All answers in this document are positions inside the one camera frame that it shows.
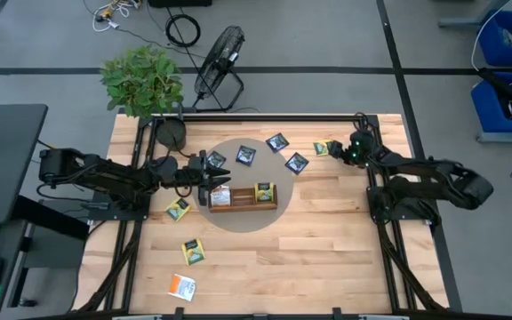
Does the black floor box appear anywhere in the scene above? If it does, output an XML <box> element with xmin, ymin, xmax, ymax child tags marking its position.
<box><xmin>148</xmin><ymin>0</ymin><xmax>213</xmax><ymax>9</ymax></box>

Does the white floor cable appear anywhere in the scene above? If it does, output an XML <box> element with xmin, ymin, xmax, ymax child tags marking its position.
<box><xmin>469</xmin><ymin>0</ymin><xmax>512</xmax><ymax>72</ymax></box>

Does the dark purple tea packet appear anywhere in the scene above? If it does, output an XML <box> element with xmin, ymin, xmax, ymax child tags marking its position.
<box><xmin>205</xmin><ymin>149</ymin><xmax>228</xmax><ymax>169</ymax></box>
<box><xmin>236</xmin><ymin>145</ymin><xmax>258</xmax><ymax>168</ymax></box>
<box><xmin>284</xmin><ymin>151</ymin><xmax>310</xmax><ymax>176</ymax></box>
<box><xmin>265</xmin><ymin>132</ymin><xmax>291</xmax><ymax>154</ymax></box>

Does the yellow green tea packet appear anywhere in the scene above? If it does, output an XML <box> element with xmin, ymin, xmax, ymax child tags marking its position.
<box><xmin>312</xmin><ymin>139</ymin><xmax>333</xmax><ymax>157</ymax></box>
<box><xmin>254</xmin><ymin>180</ymin><xmax>276</xmax><ymax>204</ymax></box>
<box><xmin>164</xmin><ymin>197</ymin><xmax>191</xmax><ymax>222</ymax></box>
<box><xmin>180</xmin><ymin>238</ymin><xmax>206</xmax><ymax>267</ymax></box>

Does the black floor fan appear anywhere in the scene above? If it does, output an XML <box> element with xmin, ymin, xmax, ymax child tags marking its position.
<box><xmin>192</xmin><ymin>25</ymin><xmax>246</xmax><ymax>113</ymax></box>

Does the wooden tea organizer box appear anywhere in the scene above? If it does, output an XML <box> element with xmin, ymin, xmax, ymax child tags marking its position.
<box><xmin>208</xmin><ymin>181</ymin><xmax>279</xmax><ymax>214</ymax></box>

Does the black rod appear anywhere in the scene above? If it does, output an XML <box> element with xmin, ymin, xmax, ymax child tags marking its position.
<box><xmin>476</xmin><ymin>66</ymin><xmax>512</xmax><ymax>115</ymax></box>

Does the blue storage bin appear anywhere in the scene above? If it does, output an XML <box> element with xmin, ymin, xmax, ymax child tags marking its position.
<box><xmin>469</xmin><ymin>70</ymin><xmax>512</xmax><ymax>134</ymax></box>
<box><xmin>477</xmin><ymin>9</ymin><xmax>512</xmax><ymax>68</ymax></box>

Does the black coiled cable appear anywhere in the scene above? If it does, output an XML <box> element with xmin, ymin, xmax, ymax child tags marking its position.
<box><xmin>164</xmin><ymin>12</ymin><xmax>203</xmax><ymax>49</ymax></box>

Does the orange white tea packet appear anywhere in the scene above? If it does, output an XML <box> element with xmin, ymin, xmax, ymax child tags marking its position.
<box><xmin>167</xmin><ymin>273</ymin><xmax>197</xmax><ymax>303</ymax></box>
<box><xmin>210</xmin><ymin>185</ymin><xmax>232</xmax><ymax>208</ymax></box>

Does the black desk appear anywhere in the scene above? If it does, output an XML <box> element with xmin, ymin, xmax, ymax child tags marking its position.
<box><xmin>0</xmin><ymin>103</ymin><xmax>49</xmax><ymax>226</ymax></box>

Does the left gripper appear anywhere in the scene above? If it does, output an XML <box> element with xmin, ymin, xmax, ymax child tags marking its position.
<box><xmin>178</xmin><ymin>149</ymin><xmax>232</xmax><ymax>207</ymax></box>

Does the potted green plant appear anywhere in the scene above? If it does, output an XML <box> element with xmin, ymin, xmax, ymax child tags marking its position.
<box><xmin>99</xmin><ymin>44</ymin><xmax>188</xmax><ymax>153</ymax></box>

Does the grey desk leg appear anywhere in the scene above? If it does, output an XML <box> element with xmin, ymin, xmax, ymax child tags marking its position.
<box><xmin>437</xmin><ymin>0</ymin><xmax>512</xmax><ymax>28</ymax></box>

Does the white yellow cable bundle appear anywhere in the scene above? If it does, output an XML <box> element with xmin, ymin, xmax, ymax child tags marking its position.
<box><xmin>90</xmin><ymin>0</ymin><xmax>144</xmax><ymax>33</ymax></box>

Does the round grey mat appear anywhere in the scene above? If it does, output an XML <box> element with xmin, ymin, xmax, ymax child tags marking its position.
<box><xmin>192</xmin><ymin>137</ymin><xmax>295</xmax><ymax>234</ymax></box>

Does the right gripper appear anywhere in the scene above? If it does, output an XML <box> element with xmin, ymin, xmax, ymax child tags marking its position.
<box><xmin>328</xmin><ymin>131</ymin><xmax>376</xmax><ymax>169</ymax></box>

